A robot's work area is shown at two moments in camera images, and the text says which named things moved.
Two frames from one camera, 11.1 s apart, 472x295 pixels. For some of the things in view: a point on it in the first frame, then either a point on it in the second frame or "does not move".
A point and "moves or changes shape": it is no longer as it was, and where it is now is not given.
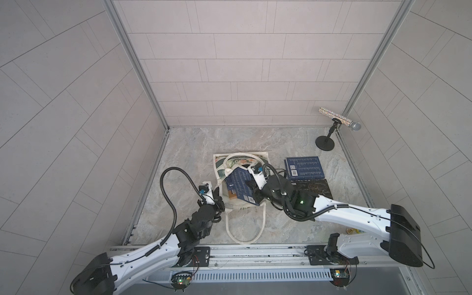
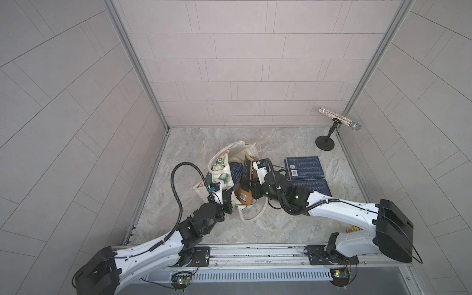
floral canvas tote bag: (225, 162) moves or changes shape
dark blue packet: (303, 168) does not move
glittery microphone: (354, 126) does not move
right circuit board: (340, 276) does not move
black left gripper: (217, 203) to (225, 201)
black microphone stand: (326, 143) does not move
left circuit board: (180, 280) does not move
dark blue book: (235, 181) to (319, 185)
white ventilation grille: (253, 275) does not move
